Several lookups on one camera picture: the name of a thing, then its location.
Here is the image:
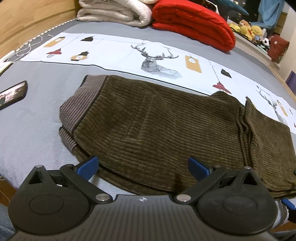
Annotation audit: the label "brown corduroy pants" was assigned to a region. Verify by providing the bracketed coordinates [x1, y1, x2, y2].
[59, 75, 295, 199]

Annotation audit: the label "black smartphone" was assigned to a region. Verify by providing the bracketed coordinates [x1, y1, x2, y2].
[0, 81, 28, 110]

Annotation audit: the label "purple box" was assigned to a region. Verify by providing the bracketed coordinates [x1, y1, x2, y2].
[286, 71, 296, 94]

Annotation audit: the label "grey printed bed sheet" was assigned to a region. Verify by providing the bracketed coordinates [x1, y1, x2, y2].
[1, 21, 295, 188]

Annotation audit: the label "dark red cushion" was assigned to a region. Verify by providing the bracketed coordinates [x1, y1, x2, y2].
[267, 34, 290, 64]

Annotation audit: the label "panda plush toy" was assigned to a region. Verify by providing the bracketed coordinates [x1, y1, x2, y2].
[260, 38, 270, 51]

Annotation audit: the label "yellow plush toy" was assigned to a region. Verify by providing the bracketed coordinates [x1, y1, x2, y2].
[228, 20, 263, 41]

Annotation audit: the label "red folded blanket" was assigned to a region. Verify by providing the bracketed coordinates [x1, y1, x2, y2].
[152, 0, 236, 52]

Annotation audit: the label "blue hanging cloth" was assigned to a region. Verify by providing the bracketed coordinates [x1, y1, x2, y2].
[251, 0, 285, 29]

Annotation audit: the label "teal plush toy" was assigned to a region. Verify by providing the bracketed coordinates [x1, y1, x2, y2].
[210, 0, 249, 21]

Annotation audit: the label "white folded blanket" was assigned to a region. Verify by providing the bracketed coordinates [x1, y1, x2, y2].
[77, 0, 157, 28]

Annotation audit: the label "white charging cable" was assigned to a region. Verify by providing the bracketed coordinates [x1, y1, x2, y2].
[6, 34, 55, 63]

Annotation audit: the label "wooden bed frame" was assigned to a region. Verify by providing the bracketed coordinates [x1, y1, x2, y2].
[1, 0, 81, 57]

